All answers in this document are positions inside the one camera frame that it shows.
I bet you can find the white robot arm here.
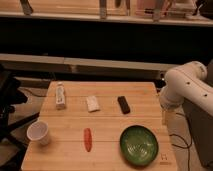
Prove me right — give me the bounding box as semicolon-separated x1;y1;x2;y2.
159;61;213;125

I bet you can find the green ceramic bowl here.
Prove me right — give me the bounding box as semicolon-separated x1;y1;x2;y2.
119;125;159;167

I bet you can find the black rectangular bar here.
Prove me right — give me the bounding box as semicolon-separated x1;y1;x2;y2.
117;96;130;114

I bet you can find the red chili pepper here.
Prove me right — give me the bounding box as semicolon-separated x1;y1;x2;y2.
84;128;92;152

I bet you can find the white paper cup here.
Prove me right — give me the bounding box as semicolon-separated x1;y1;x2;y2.
27;121;51;145

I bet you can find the black office chair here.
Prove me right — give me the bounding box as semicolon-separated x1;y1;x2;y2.
0;64;39;171

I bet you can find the black cable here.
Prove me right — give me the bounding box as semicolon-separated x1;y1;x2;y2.
169;112;194;171

